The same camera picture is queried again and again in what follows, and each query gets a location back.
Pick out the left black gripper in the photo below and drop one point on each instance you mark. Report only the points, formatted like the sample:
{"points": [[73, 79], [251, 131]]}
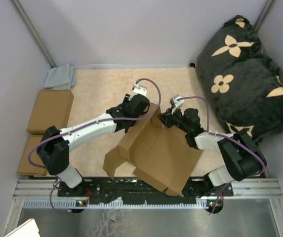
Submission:
{"points": [[126, 101]]}

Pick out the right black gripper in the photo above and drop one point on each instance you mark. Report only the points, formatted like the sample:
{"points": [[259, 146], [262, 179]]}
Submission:
{"points": [[166, 117]]}

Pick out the brown cardboard box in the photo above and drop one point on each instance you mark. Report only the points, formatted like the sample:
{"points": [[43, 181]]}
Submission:
{"points": [[161, 156]]}

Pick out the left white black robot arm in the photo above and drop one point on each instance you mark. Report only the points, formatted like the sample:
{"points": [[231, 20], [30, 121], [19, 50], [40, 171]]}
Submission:
{"points": [[56, 145]]}

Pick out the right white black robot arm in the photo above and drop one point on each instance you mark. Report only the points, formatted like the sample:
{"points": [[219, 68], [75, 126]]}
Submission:
{"points": [[241, 156]]}

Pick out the folded brown box upper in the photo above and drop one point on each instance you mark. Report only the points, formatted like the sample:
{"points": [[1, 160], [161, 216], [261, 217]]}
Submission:
{"points": [[52, 108]]}

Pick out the black floral pillow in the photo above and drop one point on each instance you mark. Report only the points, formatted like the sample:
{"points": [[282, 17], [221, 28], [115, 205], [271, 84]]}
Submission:
{"points": [[242, 84]]}

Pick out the grey cloth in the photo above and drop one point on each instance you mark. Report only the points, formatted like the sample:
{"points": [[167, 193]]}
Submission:
{"points": [[61, 78]]}

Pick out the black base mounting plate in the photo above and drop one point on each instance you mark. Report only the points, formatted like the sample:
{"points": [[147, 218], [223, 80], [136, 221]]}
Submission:
{"points": [[135, 192]]}

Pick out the white paper sheet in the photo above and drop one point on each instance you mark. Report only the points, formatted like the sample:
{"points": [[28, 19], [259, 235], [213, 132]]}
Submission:
{"points": [[27, 229]]}

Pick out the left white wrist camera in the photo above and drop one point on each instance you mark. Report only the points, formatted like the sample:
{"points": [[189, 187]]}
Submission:
{"points": [[138, 88]]}

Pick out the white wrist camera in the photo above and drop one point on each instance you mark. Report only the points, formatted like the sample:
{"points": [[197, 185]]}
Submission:
{"points": [[176, 103], [138, 88]]}

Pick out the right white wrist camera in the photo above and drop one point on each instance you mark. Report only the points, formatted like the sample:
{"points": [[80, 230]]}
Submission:
{"points": [[176, 103]]}

